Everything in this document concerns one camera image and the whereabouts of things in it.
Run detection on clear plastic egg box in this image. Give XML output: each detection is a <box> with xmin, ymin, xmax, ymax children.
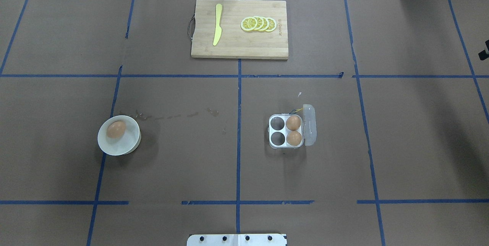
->
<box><xmin>267</xmin><ymin>104</ymin><xmax>317</xmax><ymax>149</ymax></box>

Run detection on brown egg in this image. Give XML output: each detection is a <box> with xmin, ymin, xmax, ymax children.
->
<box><xmin>286</xmin><ymin>131</ymin><xmax>303</xmax><ymax>147</ymax></box>
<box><xmin>106</xmin><ymin>121</ymin><xmax>127</xmax><ymax>139</ymax></box>
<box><xmin>286</xmin><ymin>114</ymin><xmax>302</xmax><ymax>131</ymax></box>

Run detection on bamboo cutting board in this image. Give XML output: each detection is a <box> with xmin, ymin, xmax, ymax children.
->
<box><xmin>191</xmin><ymin>0</ymin><xmax>289</xmax><ymax>60</ymax></box>

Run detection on yellow plastic knife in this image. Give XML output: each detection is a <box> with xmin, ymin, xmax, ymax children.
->
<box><xmin>213</xmin><ymin>3</ymin><xmax>222</xmax><ymax>46</ymax></box>

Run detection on back lemon slice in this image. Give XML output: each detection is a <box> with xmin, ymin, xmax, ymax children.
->
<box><xmin>264</xmin><ymin>17</ymin><xmax>277</xmax><ymax>32</ymax></box>

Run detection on white bowl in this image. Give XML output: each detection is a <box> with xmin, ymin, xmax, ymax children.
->
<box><xmin>97</xmin><ymin>115</ymin><xmax>142</xmax><ymax>156</ymax></box>

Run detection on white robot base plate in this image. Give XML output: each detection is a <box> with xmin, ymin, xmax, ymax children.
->
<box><xmin>186</xmin><ymin>233</ymin><xmax>288</xmax><ymax>246</ymax></box>

